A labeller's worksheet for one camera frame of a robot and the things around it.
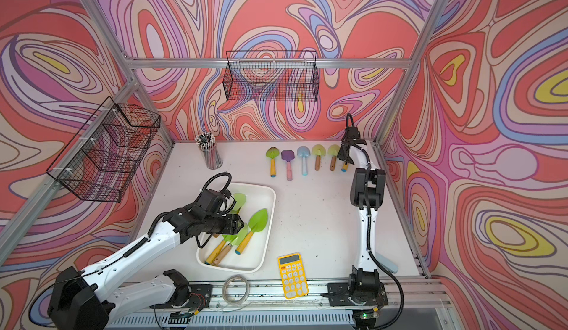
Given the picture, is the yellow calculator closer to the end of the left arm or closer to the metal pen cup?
the end of the left arm

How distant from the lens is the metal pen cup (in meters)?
0.98

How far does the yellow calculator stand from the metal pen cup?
0.55 meters

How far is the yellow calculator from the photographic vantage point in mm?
750

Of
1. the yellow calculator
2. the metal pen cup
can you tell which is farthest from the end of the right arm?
the metal pen cup
